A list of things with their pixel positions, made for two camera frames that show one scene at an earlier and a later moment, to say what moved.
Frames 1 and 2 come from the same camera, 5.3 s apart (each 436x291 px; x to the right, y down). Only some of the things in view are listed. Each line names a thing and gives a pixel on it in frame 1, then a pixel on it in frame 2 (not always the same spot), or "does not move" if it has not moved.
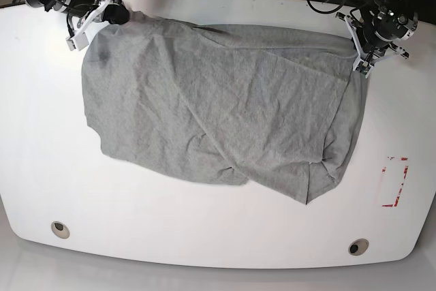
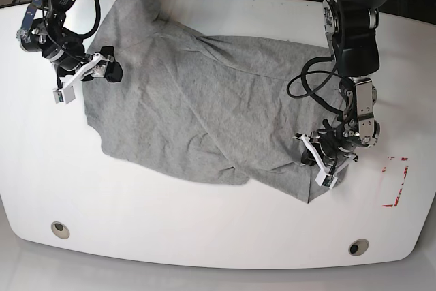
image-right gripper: (364, 64) to (332, 150)
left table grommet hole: (60, 230) does not move
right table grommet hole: (358, 247) does not move
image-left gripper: (114, 13) to (103, 65)
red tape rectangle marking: (399, 193) does not move
